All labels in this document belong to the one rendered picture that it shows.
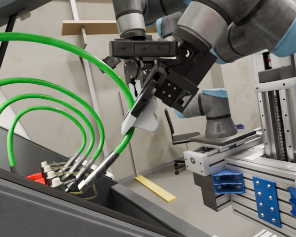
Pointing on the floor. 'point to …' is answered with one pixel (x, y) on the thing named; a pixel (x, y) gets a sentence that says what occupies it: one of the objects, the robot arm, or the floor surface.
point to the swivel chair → (182, 138)
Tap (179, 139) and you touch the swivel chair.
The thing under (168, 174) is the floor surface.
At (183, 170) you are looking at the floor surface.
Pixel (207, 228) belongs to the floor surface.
